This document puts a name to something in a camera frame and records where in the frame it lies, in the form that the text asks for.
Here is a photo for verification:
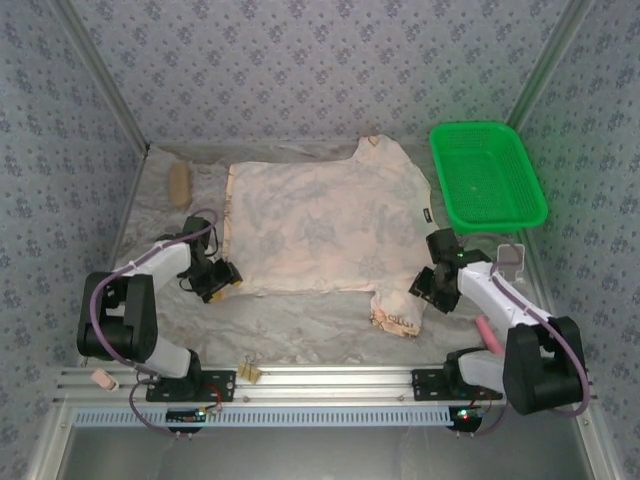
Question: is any peach printed t-shirt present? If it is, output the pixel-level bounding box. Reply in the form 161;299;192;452
221;134;434;339

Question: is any green plastic mesh basket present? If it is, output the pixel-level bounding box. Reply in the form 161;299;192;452
428;121;550;235

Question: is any pink toy microphone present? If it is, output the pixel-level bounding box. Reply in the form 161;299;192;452
477;315;503;357

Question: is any white phone stand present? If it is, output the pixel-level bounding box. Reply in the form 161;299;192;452
496;243;526;286

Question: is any gold binder clip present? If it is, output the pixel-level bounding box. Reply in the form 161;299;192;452
236;352;265;386

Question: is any tan oblong brush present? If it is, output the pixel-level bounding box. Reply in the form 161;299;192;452
167;162;192;209

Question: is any small left circuit board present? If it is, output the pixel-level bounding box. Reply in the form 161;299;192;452
165;407;224;426

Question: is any small circuit board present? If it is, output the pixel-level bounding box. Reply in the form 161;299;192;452
165;407;224;426
448;405;489;431

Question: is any small right circuit board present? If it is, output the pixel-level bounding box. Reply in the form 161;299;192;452
448;405;489;431

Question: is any small pink and white eraser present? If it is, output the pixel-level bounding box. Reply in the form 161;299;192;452
91;368;120;391

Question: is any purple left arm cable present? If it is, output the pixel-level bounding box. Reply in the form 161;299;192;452
93;208;219;439

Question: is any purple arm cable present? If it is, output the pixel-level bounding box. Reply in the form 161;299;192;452
93;208;219;439
452;232;590;439

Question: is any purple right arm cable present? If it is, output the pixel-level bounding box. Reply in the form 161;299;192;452
452;232;590;439

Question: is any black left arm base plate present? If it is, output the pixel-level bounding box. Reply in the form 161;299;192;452
144;368;237;404

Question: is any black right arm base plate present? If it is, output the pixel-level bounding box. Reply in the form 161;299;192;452
410;368;504;403

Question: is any aluminium mounting rail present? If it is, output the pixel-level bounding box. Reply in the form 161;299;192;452
52;363;599;405

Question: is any pale blue slotted cable duct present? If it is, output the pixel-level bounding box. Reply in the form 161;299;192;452
73;405;456;427

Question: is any aluminium frame post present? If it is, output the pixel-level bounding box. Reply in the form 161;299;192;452
494;0;599;154
49;0;151;154

